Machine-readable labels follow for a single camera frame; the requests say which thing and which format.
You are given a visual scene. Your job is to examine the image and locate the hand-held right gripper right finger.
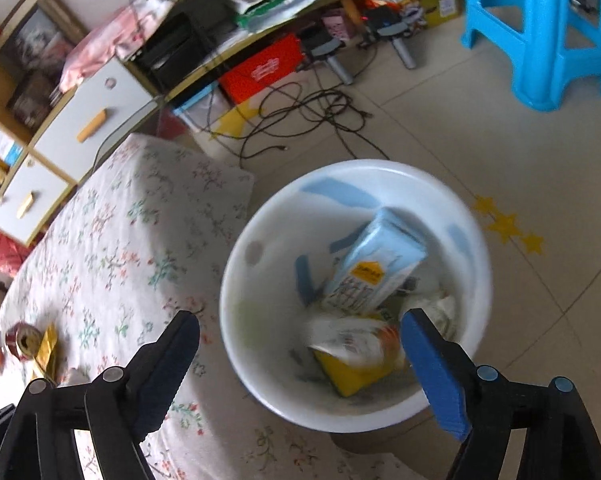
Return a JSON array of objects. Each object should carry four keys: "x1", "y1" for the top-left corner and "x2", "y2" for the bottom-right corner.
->
[{"x1": 401, "y1": 308, "x2": 601, "y2": 480}]

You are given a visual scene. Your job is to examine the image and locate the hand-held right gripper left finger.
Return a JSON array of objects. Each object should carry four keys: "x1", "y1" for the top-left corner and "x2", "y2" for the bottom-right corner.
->
[{"x1": 0, "y1": 310, "x2": 201, "y2": 480}]

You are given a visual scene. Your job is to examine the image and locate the yellow green sponge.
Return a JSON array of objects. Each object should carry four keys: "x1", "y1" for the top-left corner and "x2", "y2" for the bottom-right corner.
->
[{"x1": 313, "y1": 347, "x2": 410, "y2": 399}]

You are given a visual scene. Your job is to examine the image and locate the nut snack bag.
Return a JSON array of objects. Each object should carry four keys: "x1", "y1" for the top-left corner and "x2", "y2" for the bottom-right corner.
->
[{"x1": 305, "y1": 314, "x2": 402, "y2": 363}]

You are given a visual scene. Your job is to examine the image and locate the white bin with blue patches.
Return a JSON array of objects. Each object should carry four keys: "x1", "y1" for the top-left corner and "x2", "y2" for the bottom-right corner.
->
[{"x1": 219, "y1": 159, "x2": 494, "y2": 433}]

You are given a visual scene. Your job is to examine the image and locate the blue white carton box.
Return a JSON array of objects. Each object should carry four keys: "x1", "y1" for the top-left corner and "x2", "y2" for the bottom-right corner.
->
[{"x1": 325, "y1": 207, "x2": 429, "y2": 313}]

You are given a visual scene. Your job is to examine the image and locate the yellow wrapper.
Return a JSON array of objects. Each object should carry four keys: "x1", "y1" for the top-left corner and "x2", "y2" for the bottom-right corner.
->
[{"x1": 33, "y1": 324, "x2": 59, "y2": 383}]

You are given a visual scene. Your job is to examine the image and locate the floral tablecloth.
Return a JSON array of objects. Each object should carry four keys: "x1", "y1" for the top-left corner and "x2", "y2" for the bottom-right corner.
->
[{"x1": 0, "y1": 132, "x2": 431, "y2": 480}]

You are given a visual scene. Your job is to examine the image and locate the crushed red can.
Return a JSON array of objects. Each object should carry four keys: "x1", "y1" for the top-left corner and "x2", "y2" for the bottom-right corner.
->
[{"x1": 4, "y1": 323, "x2": 44, "y2": 361}]

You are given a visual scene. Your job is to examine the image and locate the red bag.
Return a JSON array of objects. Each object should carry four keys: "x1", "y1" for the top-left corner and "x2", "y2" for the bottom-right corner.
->
[{"x1": 0, "y1": 232, "x2": 31, "y2": 279}]

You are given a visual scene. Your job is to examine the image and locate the wooden shelf cabinet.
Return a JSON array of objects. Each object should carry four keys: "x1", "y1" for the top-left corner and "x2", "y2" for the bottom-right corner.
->
[{"x1": 0, "y1": 50, "x2": 161, "y2": 248}]

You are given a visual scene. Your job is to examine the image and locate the white drawer with round sticker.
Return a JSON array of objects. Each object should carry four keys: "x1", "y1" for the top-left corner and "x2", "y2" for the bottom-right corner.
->
[{"x1": 33, "y1": 55, "x2": 160, "y2": 183}]

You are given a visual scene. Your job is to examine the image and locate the red box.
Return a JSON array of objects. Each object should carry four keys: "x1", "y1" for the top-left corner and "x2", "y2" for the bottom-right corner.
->
[{"x1": 218, "y1": 34, "x2": 304, "y2": 104}]

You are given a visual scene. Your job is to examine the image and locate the black box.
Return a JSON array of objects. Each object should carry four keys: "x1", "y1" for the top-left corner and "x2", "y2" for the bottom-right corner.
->
[{"x1": 133, "y1": 12, "x2": 207, "y2": 93}]

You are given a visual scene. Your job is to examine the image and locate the black grey handheld device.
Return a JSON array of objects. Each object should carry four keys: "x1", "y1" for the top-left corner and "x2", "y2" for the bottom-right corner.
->
[
  {"x1": 365, "y1": 7, "x2": 417, "y2": 70},
  {"x1": 300, "y1": 25, "x2": 356, "y2": 86}
]

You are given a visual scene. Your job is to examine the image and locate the pink cloth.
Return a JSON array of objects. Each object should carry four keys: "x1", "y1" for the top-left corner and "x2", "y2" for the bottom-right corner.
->
[{"x1": 60, "y1": 0, "x2": 181, "y2": 92}]

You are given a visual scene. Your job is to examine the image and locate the blue plastic stool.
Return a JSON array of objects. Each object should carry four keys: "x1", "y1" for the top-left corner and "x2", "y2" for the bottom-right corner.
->
[{"x1": 461, "y1": 0, "x2": 601, "y2": 113}]

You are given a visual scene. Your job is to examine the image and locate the yellow cardboard box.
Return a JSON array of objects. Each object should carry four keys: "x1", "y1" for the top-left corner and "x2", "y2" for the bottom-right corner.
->
[{"x1": 421, "y1": 0, "x2": 465, "y2": 29}]

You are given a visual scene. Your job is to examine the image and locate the green white bag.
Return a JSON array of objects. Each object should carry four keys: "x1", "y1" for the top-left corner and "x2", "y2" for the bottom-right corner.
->
[{"x1": 225, "y1": 0, "x2": 327, "y2": 29}]

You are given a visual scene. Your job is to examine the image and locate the white drawer with wooden handle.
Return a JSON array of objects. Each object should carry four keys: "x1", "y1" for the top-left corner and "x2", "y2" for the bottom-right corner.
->
[{"x1": 0, "y1": 152, "x2": 76, "y2": 246}]

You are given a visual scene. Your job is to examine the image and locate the black floor cables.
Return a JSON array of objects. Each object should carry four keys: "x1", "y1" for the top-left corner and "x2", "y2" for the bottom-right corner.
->
[{"x1": 208, "y1": 85, "x2": 397, "y2": 172}]

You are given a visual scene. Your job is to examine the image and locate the small dark picture frame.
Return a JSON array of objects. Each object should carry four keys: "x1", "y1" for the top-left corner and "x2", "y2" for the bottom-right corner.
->
[{"x1": 8, "y1": 72, "x2": 57, "y2": 129}]

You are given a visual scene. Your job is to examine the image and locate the large wooden picture frame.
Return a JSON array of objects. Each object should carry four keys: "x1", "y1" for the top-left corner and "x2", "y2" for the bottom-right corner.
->
[{"x1": 0, "y1": 0, "x2": 90, "y2": 79}]

